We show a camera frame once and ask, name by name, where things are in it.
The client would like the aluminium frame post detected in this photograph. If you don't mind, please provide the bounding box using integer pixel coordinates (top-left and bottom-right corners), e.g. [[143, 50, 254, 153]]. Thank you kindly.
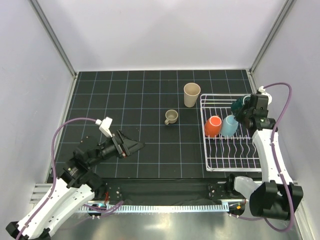
[[249, 0, 296, 76], [28, 0, 77, 79]]

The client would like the light blue mug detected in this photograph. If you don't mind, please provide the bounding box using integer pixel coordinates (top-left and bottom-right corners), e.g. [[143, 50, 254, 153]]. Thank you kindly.
[[220, 114, 239, 137]]

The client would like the white slotted cable duct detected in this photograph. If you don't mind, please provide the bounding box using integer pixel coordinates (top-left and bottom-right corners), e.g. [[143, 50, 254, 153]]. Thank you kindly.
[[74, 203, 231, 215]]

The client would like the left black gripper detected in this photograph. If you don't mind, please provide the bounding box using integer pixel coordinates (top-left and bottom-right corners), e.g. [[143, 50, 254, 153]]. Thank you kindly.
[[88, 129, 146, 167]]

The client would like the dark green mug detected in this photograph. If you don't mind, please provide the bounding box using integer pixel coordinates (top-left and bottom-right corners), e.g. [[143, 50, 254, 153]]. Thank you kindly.
[[230, 94, 251, 116]]

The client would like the left aluminium frame post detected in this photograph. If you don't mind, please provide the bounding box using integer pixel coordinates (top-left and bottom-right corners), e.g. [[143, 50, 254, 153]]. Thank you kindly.
[[28, 0, 77, 79]]

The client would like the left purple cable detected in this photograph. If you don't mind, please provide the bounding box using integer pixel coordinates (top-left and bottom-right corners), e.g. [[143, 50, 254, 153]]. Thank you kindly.
[[14, 117, 125, 240]]

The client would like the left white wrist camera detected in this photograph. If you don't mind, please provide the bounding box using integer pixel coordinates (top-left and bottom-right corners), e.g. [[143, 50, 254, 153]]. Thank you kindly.
[[96, 117, 113, 138]]

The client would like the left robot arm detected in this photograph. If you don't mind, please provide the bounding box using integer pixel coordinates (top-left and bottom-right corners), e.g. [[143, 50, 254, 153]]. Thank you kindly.
[[5, 130, 145, 240]]

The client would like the orange mug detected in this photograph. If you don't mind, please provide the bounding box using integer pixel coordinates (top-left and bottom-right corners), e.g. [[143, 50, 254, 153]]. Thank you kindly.
[[204, 115, 222, 138]]

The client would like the small grey-beige mug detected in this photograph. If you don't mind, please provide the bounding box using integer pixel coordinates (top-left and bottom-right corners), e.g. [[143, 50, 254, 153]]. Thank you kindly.
[[164, 109, 179, 125]]

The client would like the tall beige cup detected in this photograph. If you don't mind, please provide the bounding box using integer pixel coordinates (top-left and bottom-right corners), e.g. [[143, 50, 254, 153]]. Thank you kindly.
[[183, 82, 201, 108]]

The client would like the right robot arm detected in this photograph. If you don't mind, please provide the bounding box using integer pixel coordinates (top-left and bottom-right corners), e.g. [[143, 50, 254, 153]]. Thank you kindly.
[[225, 93, 304, 221]]

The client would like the right aluminium frame post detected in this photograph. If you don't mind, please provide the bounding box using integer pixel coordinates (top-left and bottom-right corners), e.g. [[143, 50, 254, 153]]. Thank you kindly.
[[249, 0, 296, 76]]

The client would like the white wire dish rack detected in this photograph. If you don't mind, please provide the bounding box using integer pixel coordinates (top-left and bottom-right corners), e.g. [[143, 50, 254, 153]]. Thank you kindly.
[[199, 93, 261, 173]]

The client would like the black grid mat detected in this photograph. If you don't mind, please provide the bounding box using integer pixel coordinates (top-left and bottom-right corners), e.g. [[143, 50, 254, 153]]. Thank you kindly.
[[55, 69, 252, 179]]

